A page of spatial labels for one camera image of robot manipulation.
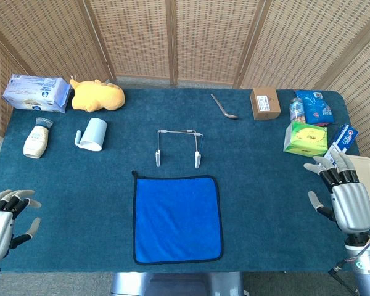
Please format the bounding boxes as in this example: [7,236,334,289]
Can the light blue plastic mug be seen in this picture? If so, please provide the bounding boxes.
[73,118,108,152]

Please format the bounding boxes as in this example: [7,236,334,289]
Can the teal table carpet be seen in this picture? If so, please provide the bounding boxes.
[0,88,363,274]

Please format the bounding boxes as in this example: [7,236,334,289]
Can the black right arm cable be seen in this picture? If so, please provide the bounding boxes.
[327,258,360,292]

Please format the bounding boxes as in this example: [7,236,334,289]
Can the silver robot torso base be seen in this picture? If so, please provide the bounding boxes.
[110,271,245,296]

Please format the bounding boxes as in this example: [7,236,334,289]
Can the cream squeeze bottle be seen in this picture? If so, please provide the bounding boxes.
[23,117,54,159]

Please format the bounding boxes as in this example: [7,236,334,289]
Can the woven bamboo folding screen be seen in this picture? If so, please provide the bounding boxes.
[0,0,370,226]

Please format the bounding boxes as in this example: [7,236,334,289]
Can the metal spoon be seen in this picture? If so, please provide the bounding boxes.
[210,93,240,120]

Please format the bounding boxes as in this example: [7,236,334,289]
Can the blue white toothpaste box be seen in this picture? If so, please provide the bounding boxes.
[322,123,360,169]

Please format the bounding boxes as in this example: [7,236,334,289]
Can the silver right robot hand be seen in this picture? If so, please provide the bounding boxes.
[303,150,370,237]

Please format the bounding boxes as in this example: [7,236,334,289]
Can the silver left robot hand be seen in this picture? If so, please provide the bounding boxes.
[0,189,43,263]

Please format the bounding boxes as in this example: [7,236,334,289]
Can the brown cardboard box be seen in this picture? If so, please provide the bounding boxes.
[249,86,282,121]

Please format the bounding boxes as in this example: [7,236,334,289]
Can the yellow plush toy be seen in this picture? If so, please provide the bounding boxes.
[68,78,126,113]

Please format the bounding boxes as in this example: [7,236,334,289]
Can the pale blue carton box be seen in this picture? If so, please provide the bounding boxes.
[2,73,72,114]

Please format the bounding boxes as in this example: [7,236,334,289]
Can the blue snack bag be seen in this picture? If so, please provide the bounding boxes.
[294,89,336,126]

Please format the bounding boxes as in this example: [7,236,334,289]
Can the blue cloth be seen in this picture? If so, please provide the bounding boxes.
[131,170,224,266]

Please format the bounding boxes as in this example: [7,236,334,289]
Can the metal wire rack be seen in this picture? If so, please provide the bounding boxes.
[155,128,204,169]

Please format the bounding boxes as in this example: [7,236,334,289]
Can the clear snack jar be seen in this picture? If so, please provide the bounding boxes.
[289,97,306,124]

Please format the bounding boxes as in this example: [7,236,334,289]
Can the green tissue box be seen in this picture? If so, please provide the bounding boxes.
[282,121,329,159]

